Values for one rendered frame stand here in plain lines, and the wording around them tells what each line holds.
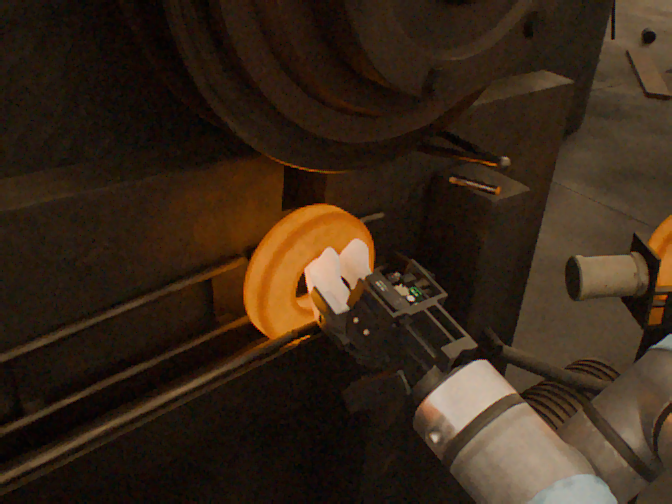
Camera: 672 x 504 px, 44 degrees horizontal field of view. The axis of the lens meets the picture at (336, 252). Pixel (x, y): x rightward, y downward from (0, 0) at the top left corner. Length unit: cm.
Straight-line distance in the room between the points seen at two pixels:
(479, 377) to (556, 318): 160
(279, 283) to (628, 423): 35
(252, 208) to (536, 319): 153
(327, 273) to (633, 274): 46
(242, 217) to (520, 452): 36
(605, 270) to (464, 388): 44
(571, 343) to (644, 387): 144
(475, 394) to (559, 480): 10
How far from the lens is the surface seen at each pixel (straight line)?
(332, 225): 83
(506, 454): 70
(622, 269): 112
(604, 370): 120
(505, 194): 99
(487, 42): 73
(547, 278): 250
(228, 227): 84
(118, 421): 76
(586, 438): 81
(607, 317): 239
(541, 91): 115
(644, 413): 80
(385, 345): 76
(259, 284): 81
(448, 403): 71
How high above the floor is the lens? 119
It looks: 29 degrees down
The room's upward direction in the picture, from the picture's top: 6 degrees clockwise
